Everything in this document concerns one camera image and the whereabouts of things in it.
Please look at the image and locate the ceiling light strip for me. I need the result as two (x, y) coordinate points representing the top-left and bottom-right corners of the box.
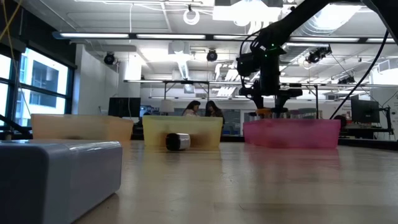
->
(213, 34), (259, 41)
(136, 33), (206, 40)
(58, 32), (130, 39)
(290, 37), (361, 43)

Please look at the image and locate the yellow cable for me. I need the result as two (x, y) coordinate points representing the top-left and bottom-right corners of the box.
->
(0, 0), (32, 116)

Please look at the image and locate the orange hourglass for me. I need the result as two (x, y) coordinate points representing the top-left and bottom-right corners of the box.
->
(255, 108), (272, 119)

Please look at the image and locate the black computer monitor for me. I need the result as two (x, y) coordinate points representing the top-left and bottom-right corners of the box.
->
(108, 97), (141, 118)
(350, 98), (381, 124)

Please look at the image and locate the orange translucent plastic bin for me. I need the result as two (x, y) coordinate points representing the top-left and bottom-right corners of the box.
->
(30, 113), (134, 141)

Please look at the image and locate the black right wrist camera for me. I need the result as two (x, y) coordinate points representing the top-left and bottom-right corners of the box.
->
(236, 52), (261, 77)

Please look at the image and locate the black-capped yellow sand hourglass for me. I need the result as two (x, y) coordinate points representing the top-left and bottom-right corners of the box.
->
(270, 107), (289, 119)

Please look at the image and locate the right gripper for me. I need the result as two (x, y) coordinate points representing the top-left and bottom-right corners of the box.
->
(238, 51), (303, 113)

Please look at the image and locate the white lampshade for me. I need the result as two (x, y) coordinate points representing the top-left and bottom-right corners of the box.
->
(159, 99), (175, 113)

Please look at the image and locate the black metal shelf frame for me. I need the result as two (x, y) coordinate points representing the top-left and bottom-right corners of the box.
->
(161, 80), (211, 118)

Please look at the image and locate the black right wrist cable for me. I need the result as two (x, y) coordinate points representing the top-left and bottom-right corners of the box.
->
(329, 29), (390, 119)

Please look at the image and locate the yellow translucent plastic bin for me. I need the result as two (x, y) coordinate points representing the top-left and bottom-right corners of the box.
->
(142, 115), (224, 150)

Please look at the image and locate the pink translucent plastic bin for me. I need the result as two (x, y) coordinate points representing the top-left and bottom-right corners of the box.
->
(242, 118), (342, 149)

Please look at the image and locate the lavender wall charger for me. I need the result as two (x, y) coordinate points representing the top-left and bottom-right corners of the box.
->
(0, 139), (123, 224)

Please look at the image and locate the large window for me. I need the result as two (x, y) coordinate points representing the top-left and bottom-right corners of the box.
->
(0, 46), (75, 125)

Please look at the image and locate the white ring lamp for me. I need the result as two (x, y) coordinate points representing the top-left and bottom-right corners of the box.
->
(182, 8), (201, 26)

